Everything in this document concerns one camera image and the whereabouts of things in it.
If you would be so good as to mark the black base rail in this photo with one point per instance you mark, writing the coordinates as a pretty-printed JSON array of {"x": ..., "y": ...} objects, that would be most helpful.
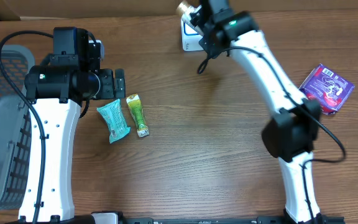
[{"x": 258, "y": 220}]

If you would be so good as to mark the grey plastic basket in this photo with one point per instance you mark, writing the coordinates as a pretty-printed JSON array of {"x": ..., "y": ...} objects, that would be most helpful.
[{"x": 15, "y": 140}]

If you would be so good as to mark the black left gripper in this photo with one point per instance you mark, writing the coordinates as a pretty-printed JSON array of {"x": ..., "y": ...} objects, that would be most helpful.
[{"x": 111, "y": 87}]

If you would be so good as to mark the white tube gold cap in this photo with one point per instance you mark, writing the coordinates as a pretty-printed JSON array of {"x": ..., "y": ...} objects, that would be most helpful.
[{"x": 186, "y": 11}]

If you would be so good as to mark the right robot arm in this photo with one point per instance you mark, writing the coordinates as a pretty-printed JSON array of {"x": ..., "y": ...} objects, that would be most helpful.
[{"x": 292, "y": 129}]

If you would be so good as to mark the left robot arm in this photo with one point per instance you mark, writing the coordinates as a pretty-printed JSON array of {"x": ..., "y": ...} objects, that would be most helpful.
[{"x": 57, "y": 93}]

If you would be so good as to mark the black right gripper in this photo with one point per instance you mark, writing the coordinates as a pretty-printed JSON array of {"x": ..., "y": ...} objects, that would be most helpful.
[{"x": 210, "y": 46}]

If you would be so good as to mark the white barcode scanner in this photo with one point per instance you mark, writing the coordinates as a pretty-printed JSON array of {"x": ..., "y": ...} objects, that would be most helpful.
[{"x": 190, "y": 38}]

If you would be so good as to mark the green juice pouch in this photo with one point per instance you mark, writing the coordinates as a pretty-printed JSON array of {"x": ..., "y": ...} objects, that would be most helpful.
[{"x": 136, "y": 110}]

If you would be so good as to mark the teal snack packet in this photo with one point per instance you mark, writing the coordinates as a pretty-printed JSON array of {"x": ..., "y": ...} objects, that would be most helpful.
[{"x": 115, "y": 120}]

